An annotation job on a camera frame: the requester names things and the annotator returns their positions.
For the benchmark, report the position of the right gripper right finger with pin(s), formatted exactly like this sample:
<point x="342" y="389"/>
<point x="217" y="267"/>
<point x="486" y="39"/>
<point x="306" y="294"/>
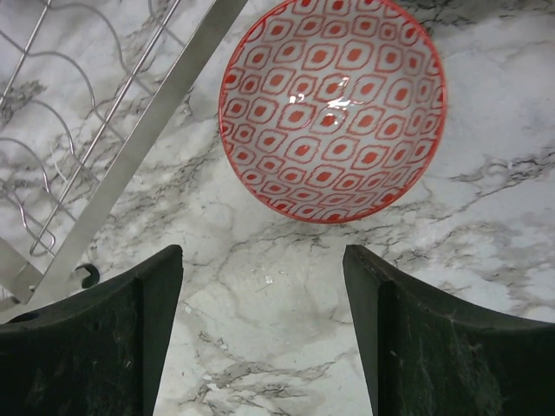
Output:
<point x="426" y="352"/>

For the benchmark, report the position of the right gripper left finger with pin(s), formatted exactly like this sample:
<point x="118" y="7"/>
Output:
<point x="99" y="352"/>

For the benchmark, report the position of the pink dotted pattern bowl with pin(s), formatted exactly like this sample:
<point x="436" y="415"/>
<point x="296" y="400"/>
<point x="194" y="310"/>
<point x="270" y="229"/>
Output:
<point x="330" y="111"/>

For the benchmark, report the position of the stainless steel dish rack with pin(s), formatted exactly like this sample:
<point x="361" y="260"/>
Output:
<point x="87" y="87"/>

